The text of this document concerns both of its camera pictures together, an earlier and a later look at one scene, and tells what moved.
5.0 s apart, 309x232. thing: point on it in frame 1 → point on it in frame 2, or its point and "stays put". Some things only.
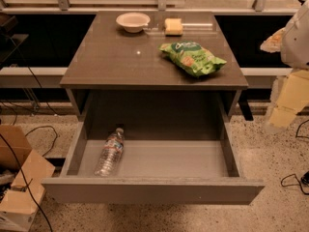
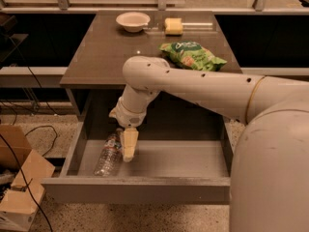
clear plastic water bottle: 110,154 stays put
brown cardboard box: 32,172 stays put
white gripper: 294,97 → 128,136
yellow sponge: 173,27 stays put
